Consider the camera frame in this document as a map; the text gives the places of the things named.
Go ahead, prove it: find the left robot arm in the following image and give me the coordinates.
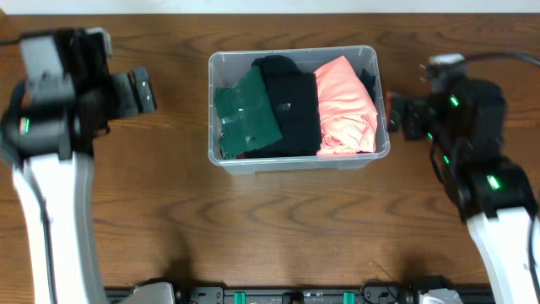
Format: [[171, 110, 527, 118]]
[[7, 152, 109, 303]]

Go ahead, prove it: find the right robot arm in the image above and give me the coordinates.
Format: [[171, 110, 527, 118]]
[[387, 77, 539, 303]]

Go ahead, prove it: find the black cloth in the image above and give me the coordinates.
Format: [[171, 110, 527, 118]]
[[246, 55, 321, 158]]

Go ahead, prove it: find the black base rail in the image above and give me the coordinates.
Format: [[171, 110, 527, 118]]
[[105, 275, 498, 304]]

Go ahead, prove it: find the dark green cloth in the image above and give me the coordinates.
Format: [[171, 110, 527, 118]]
[[214, 66, 283, 159]]

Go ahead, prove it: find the dark navy cloth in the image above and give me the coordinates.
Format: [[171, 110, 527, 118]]
[[359, 69, 376, 102]]

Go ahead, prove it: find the pink cloth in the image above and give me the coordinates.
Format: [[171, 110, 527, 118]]
[[315, 56, 378, 156]]

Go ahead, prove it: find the clear plastic storage bin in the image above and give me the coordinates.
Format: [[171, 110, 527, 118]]
[[208, 45, 391, 175]]

